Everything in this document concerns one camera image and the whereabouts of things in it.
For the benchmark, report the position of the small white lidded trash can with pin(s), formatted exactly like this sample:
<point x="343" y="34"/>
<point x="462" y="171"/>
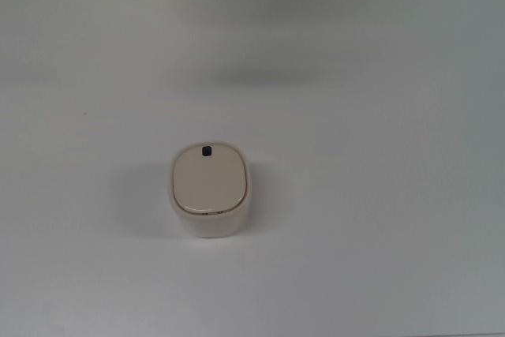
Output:
<point x="209" y="187"/>

